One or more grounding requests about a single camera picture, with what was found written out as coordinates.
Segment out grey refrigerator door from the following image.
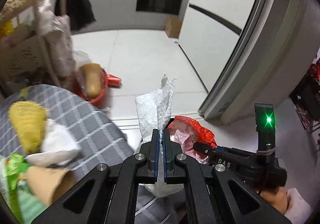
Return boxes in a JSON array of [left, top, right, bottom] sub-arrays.
[[199, 0, 319, 125]]

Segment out white crumpled paper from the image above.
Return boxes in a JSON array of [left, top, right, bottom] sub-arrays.
[[25, 119, 81, 167]]

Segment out red basket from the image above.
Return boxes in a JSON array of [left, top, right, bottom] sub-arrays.
[[73, 63, 108, 108]]

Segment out grey checked tablecloth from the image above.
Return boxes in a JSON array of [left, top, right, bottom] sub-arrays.
[[0, 83, 136, 182]]

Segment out pink cloth on rack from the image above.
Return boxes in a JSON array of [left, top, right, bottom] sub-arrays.
[[39, 0, 75, 78]]

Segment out person's right hand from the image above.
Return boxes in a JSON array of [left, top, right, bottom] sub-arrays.
[[260, 187, 288, 215]]

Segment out brown bread loaf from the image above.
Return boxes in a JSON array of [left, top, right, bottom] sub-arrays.
[[80, 63, 102, 99]]

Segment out green snack wrapper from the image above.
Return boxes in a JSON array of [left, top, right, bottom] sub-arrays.
[[1, 153, 32, 223]]

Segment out yellow foam fruit net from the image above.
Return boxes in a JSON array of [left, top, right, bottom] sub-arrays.
[[8, 101, 47, 154]]

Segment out beige plastic shelf rack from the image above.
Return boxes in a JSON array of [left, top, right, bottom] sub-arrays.
[[1, 0, 72, 95]]

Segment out brown paper cup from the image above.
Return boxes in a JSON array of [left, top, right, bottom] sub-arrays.
[[25, 166, 75, 206]]

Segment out white paper towel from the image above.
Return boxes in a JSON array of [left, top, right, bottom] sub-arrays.
[[136, 75, 183, 197]]

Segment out cardboard box on floor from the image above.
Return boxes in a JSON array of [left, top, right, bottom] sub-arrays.
[[165, 16, 182, 38]]

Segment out red and pink plastic bag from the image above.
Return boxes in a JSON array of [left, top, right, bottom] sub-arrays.
[[168, 115, 217, 164]]

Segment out black cloth on rack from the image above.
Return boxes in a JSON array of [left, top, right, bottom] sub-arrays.
[[66, 0, 96, 33]]

